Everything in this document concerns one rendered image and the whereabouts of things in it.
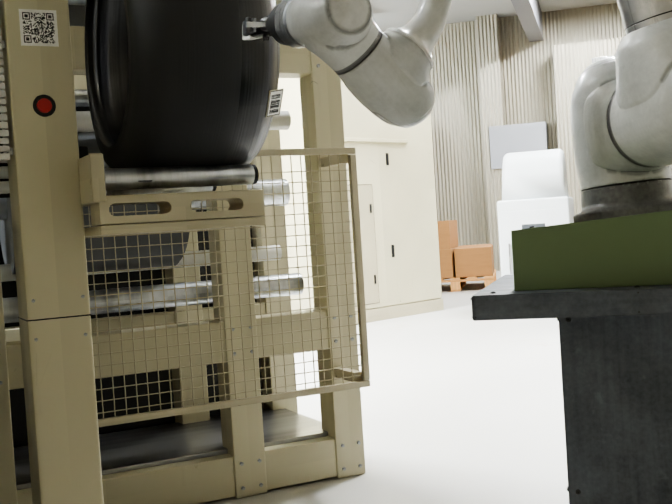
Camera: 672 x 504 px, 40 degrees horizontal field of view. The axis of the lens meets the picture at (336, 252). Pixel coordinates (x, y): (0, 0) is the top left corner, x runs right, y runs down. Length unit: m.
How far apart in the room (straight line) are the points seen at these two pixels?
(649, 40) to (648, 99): 0.09
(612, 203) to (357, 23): 0.53
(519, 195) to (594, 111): 5.92
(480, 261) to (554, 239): 8.57
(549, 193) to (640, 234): 6.00
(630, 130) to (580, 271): 0.23
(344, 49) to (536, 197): 6.07
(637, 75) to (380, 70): 0.39
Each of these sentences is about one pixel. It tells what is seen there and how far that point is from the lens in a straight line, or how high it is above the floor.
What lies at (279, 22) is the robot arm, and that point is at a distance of 1.60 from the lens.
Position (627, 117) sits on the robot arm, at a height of 0.91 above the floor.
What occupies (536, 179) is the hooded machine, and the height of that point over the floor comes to 1.05.
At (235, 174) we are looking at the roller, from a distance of 2.04.
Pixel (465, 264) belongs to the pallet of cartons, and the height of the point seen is 0.29.
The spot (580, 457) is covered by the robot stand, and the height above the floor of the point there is 0.36.
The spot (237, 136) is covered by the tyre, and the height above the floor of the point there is 0.98.
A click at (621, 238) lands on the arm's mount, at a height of 0.73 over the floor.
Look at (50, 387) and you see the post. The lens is 2.03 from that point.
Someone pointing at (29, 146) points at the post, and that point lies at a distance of 2.02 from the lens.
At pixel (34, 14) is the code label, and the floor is 1.25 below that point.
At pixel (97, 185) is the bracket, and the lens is 1.92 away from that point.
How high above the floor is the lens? 0.77
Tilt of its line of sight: 2 degrees down
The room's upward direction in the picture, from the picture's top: 4 degrees counter-clockwise
